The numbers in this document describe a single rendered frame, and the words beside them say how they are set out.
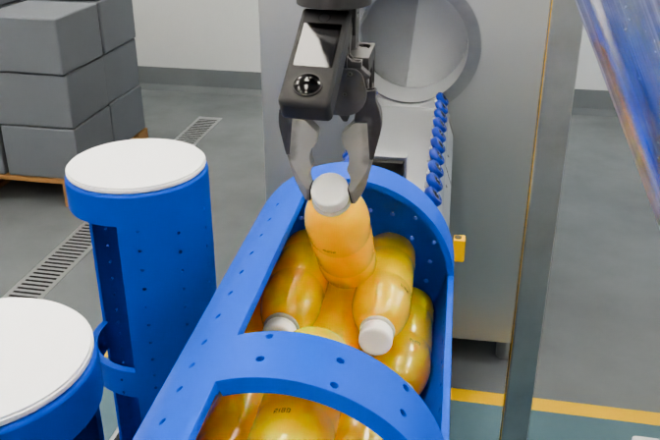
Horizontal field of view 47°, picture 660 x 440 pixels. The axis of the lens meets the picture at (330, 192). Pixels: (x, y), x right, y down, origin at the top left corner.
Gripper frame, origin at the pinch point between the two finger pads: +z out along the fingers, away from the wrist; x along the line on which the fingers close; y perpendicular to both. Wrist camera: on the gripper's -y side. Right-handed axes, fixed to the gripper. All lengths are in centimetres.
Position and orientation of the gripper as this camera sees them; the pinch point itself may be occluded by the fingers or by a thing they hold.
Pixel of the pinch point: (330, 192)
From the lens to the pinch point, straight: 77.9
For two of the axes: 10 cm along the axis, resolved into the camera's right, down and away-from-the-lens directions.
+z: 0.0, 9.1, 4.2
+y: 1.6, -4.2, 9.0
